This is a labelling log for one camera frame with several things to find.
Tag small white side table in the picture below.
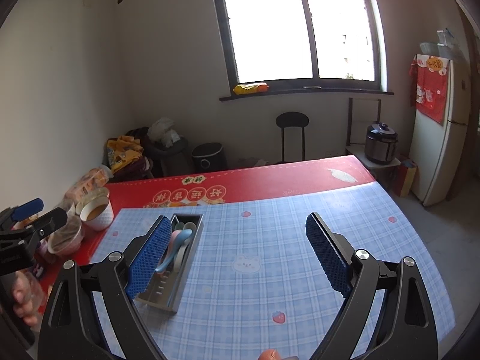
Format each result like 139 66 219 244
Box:
344 144 401 193

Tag red printed cloth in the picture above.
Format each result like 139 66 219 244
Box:
408 54 450 124

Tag wrapped snack package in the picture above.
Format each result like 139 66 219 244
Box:
65 166 113 203

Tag stainless steel utensil tray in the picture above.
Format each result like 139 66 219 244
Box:
134 212 205 314

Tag white plastic bag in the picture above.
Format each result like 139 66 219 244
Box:
147 117 183 147

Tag red printed tablecloth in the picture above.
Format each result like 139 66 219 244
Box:
34 154 376 308

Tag grey trash bin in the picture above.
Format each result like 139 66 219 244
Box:
148 136 190 177

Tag person's left hand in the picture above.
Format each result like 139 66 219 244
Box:
12 282 40 327

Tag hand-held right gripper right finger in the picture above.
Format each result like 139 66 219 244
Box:
305 212 439 360

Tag yellow plastic bag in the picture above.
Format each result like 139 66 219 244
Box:
106 134 145 173

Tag window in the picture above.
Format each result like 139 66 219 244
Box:
209 0 387 95

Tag plastic bowl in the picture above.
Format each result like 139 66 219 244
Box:
46 215 85 256

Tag dark windowsill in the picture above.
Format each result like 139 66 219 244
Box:
219 89 395 102

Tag pink spoon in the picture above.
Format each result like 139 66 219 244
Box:
160 230 181 268

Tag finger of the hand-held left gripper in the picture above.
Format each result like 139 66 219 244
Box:
0 197 45 232
15 206 68 249

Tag beige spoon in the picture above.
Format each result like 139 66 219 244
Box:
175 222 197 268

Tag white refrigerator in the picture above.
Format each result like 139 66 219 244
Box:
408 57 472 208

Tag blue spoon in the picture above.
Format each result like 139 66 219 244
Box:
155 229 194 274

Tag black air fryer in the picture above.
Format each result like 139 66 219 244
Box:
191 142 228 172

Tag blue plaid table mat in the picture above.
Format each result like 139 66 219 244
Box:
89 181 457 360

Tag yellow snack packet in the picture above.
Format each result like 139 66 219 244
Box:
233 82 270 95

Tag rice cooker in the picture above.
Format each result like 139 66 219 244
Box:
364 121 399 165

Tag black round stool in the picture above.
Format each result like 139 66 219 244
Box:
275 111 310 163

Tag dark red cloth pile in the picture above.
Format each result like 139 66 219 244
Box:
112 127 155 181

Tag red paper bag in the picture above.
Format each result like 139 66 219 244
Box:
397 155 419 198

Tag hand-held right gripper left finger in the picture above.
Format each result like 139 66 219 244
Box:
37 215 173 360

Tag black metal rack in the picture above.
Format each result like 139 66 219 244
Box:
346 97 383 147

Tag clear plastic containers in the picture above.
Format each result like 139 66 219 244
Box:
419 28 464 61

